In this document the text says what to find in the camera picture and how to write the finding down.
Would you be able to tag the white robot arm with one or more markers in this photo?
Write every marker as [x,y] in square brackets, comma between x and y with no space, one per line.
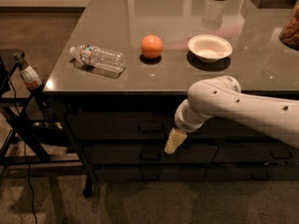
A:
[222,97]

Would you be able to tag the clear plastic water bottle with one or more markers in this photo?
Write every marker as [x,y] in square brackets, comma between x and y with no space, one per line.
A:
[106,59]

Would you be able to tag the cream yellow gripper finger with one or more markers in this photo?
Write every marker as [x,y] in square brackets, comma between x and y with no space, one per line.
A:
[175,139]

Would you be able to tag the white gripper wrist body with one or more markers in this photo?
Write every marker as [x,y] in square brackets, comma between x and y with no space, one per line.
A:
[184,122]

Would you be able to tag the black side stand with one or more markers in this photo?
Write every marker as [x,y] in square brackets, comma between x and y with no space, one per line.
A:
[23,124]

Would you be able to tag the orange fruit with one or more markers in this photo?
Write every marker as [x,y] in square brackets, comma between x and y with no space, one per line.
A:
[151,46]

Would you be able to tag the glass soda bottle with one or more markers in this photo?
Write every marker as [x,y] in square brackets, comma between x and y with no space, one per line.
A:
[33,84]

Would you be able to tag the dark counter cabinet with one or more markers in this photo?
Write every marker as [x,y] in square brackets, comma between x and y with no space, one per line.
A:
[259,61]

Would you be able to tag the white paper bowl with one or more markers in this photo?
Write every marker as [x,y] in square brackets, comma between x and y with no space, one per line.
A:
[209,48]

